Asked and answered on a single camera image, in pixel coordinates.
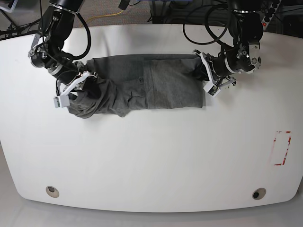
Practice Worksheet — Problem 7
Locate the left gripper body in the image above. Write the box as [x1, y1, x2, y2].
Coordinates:
[193, 50, 236, 89]

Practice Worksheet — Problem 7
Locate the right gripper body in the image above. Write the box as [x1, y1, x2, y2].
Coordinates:
[49, 61, 98, 96]

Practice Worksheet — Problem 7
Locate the grey T-shirt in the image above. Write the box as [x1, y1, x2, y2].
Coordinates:
[67, 54, 204, 119]

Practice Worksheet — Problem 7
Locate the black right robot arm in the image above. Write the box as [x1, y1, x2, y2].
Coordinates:
[28, 0, 91, 95]

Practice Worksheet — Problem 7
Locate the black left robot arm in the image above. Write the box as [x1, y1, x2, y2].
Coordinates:
[194, 0, 263, 96]

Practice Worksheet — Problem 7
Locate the black tripod on floor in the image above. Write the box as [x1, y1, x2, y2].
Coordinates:
[0, 10, 40, 41]

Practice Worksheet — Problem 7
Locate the white power strip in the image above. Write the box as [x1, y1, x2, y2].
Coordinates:
[261, 0, 282, 31]

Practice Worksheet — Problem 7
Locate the red tape rectangle marking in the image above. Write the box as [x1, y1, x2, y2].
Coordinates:
[270, 131, 292, 166]

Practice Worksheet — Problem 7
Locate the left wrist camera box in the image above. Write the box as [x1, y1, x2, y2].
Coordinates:
[203, 81, 221, 97]

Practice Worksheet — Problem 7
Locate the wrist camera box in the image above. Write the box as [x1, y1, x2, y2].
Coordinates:
[203, 81, 221, 97]
[53, 95, 70, 108]

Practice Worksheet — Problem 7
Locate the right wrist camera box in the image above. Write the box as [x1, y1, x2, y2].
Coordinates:
[53, 95, 70, 108]

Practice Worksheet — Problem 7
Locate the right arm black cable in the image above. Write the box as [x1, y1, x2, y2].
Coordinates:
[60, 13, 92, 61]

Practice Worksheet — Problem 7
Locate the black metal frame base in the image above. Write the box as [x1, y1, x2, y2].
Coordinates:
[149, 0, 228, 25]

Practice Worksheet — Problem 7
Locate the yellow cable on floor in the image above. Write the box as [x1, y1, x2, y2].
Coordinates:
[89, 9, 125, 24]

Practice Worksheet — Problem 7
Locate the left table cable grommet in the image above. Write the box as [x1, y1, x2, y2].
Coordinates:
[45, 186, 60, 198]

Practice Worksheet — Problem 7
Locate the table cable grommet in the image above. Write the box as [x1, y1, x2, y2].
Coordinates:
[45, 186, 60, 198]
[252, 188, 267, 200]

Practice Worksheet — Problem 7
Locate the right table cable grommet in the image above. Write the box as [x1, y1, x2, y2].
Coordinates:
[252, 188, 267, 200]

